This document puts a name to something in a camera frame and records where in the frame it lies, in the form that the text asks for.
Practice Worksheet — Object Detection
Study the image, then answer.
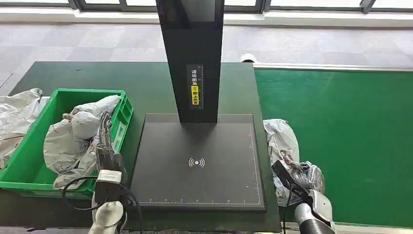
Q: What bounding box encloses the small rounded white parcel bag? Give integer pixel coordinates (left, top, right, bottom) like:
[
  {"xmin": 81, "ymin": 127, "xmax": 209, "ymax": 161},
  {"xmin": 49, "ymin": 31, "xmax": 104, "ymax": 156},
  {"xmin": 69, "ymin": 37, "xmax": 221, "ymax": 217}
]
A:
[{"xmin": 71, "ymin": 111, "xmax": 101, "ymax": 141}]

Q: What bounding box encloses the white round conveyor cap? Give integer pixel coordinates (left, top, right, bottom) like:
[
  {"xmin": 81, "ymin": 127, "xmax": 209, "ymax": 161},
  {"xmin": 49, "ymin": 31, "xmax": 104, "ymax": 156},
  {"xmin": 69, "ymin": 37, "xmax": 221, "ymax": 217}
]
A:
[{"xmin": 240, "ymin": 53, "xmax": 258, "ymax": 64}]

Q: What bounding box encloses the white parcel bag red print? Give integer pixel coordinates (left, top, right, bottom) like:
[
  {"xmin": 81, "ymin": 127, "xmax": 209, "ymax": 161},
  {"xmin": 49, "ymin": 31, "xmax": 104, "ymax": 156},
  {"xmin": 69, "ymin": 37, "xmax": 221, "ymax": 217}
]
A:
[{"xmin": 263, "ymin": 118, "xmax": 325, "ymax": 208}]

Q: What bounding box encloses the black and yellow label sticker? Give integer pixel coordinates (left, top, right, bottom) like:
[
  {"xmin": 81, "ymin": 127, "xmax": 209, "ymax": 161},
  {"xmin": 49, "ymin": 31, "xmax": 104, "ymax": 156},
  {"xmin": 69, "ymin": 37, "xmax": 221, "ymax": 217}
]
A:
[{"xmin": 186, "ymin": 64, "xmax": 205, "ymax": 110}]

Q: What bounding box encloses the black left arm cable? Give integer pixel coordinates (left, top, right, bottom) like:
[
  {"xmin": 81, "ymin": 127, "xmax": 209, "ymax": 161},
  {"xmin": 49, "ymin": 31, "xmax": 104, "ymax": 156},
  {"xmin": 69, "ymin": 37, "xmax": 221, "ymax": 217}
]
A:
[{"xmin": 61, "ymin": 175, "xmax": 145, "ymax": 234}]

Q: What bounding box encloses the flat grey parcel bag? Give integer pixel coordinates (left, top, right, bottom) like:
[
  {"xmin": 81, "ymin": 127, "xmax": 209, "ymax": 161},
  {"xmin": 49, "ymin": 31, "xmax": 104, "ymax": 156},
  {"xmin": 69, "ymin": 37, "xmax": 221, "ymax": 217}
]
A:
[{"xmin": 53, "ymin": 138, "xmax": 99, "ymax": 190}]

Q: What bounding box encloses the large grey parcel bag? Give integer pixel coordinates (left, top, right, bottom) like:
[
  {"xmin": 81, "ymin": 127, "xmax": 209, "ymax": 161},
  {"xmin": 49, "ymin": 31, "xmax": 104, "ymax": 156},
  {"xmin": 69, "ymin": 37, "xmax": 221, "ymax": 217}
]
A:
[{"xmin": 43, "ymin": 118, "xmax": 97, "ymax": 175}]

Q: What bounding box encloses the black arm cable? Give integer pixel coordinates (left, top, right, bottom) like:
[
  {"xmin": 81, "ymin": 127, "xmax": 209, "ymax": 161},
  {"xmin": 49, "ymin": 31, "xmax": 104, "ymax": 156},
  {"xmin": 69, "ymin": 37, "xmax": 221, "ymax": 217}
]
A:
[
  {"xmin": 61, "ymin": 175, "xmax": 145, "ymax": 234},
  {"xmin": 282, "ymin": 184, "xmax": 294, "ymax": 234}
]

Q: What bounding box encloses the green plastic crate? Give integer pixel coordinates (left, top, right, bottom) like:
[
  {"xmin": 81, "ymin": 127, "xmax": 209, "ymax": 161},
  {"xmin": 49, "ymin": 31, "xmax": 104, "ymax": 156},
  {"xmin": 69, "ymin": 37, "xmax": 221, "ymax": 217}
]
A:
[{"xmin": 0, "ymin": 88, "xmax": 134, "ymax": 199}]

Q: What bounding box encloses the white parcel bag red line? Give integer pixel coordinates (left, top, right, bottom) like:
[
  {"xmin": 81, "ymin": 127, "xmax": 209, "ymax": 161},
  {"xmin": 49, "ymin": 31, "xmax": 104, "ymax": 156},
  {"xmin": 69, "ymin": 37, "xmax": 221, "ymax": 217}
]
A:
[{"xmin": 0, "ymin": 88, "xmax": 50, "ymax": 169}]

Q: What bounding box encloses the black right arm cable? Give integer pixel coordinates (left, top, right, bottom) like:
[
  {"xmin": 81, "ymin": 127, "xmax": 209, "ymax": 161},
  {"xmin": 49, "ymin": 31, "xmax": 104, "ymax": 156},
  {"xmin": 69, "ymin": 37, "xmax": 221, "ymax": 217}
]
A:
[{"xmin": 282, "ymin": 184, "xmax": 294, "ymax": 234}]

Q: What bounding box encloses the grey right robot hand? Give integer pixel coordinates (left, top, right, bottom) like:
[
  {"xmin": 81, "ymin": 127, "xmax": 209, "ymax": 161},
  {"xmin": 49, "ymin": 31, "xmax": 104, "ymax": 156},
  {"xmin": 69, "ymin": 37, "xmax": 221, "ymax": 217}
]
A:
[{"xmin": 271, "ymin": 160, "xmax": 325, "ymax": 203}]

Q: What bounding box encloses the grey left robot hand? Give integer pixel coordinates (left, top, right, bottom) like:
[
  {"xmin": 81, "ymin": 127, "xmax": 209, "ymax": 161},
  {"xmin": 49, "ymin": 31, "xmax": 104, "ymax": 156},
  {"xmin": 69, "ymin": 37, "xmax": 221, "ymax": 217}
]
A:
[{"xmin": 95, "ymin": 111, "xmax": 128, "ymax": 182}]

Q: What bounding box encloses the black scanner stand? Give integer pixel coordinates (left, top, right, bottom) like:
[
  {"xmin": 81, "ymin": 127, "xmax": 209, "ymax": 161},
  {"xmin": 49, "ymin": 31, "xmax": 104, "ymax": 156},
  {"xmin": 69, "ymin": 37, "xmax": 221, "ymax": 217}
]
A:
[{"xmin": 131, "ymin": 0, "xmax": 267, "ymax": 213}]

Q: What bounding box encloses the green conveyor belt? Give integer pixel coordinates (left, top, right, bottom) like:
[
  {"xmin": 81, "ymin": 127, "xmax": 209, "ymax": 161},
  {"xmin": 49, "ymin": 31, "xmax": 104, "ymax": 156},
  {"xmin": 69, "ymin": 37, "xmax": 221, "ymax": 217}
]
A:
[{"xmin": 254, "ymin": 68, "xmax": 413, "ymax": 229}]

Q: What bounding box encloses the silver conveyor frame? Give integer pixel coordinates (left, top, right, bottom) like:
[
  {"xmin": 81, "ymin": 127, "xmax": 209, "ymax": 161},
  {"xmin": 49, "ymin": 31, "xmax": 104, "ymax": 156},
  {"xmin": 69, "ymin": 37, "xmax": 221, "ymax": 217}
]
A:
[{"xmin": 252, "ymin": 62, "xmax": 413, "ymax": 234}]

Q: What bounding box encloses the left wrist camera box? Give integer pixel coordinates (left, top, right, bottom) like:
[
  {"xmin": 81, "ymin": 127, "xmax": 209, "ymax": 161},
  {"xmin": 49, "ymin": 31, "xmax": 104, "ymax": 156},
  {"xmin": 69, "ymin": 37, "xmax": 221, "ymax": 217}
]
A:
[{"xmin": 94, "ymin": 170, "xmax": 123, "ymax": 205}]

